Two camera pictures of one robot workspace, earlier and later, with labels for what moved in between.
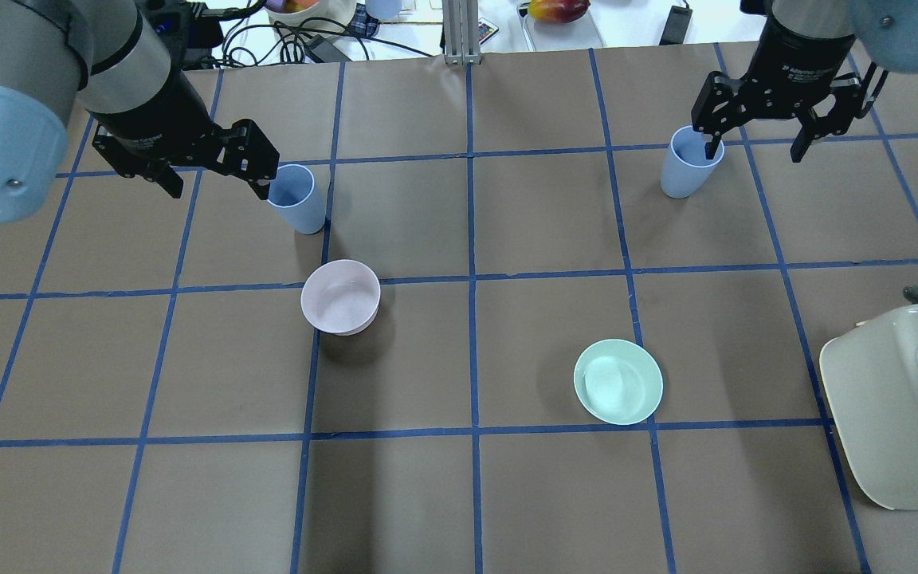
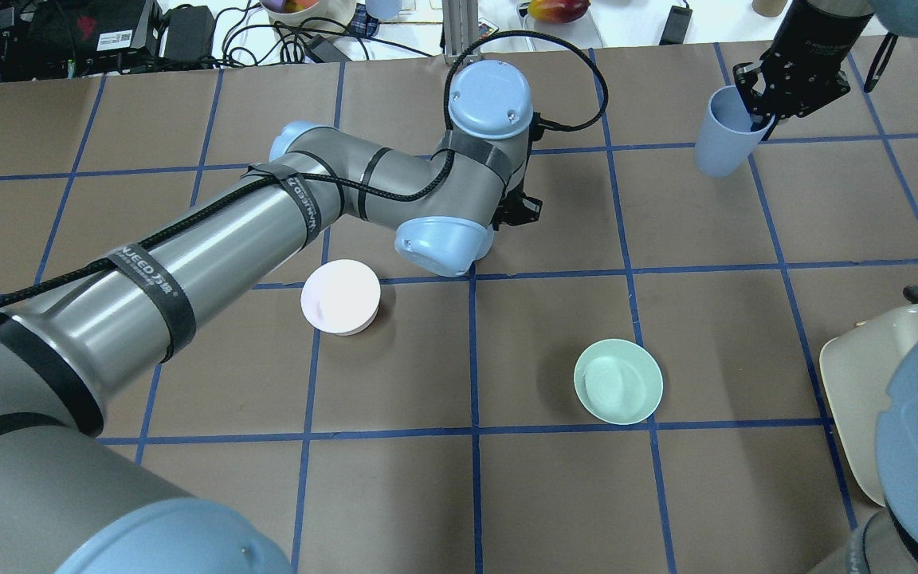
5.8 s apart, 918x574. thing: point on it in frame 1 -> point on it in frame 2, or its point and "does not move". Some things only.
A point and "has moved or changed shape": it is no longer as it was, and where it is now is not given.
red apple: [559, 11] does not move
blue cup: [685, 168] has moved or changed shape
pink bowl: [340, 296] does not move
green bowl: [618, 382] does not move
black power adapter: [676, 26] does not move
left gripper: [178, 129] -> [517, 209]
